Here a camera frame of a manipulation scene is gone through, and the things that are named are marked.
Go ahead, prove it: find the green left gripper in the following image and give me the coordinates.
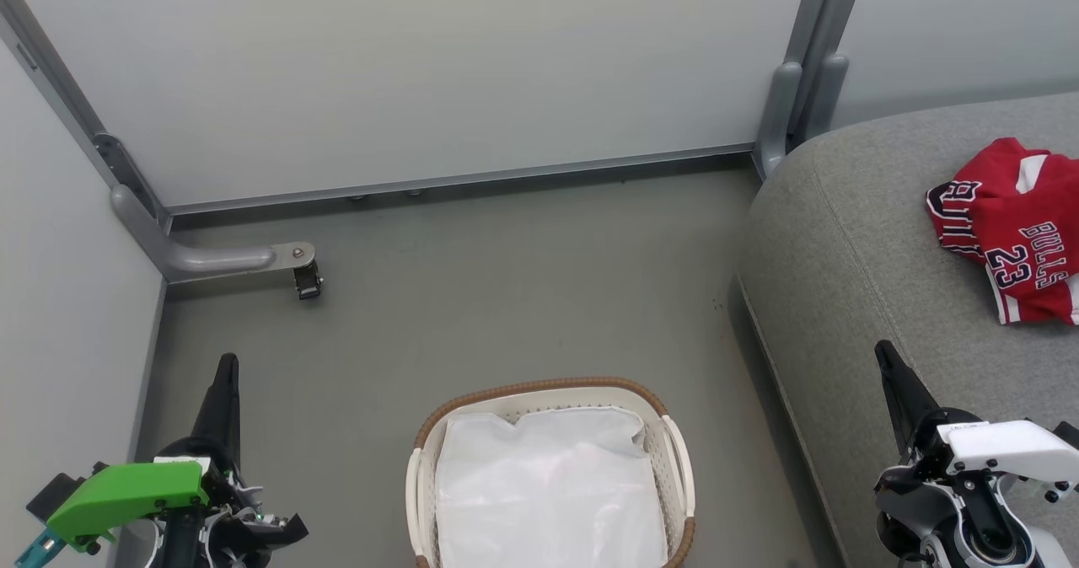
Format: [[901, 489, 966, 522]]
[[46, 352, 247, 553]]

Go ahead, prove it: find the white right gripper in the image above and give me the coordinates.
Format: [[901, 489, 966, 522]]
[[873, 340, 1079, 502]]

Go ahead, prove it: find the red basketball jersey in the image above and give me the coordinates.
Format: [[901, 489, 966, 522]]
[[925, 137, 1079, 327]]

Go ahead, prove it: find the grey fabric sofa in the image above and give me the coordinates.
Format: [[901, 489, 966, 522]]
[[737, 91, 1079, 568]]

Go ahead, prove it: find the grey partition support foot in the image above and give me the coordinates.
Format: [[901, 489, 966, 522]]
[[109, 184, 318, 284]]

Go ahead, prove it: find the black caster wheel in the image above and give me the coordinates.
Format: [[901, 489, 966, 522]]
[[292, 262, 324, 301]]

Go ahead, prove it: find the white laundry basket brown rim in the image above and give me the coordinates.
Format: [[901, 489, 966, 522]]
[[405, 376, 698, 568]]

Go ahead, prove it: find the white basket liner cloth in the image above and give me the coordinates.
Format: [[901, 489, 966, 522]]
[[433, 405, 670, 568]]

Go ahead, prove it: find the teal left camera cable plug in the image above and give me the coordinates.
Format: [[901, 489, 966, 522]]
[[12, 528, 67, 568]]

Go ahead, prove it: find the grey partition post with bracket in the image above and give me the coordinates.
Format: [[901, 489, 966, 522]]
[[0, 0, 174, 233]]

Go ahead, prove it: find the grey partition corner post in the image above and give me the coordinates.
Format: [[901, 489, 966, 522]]
[[752, 0, 871, 181]]

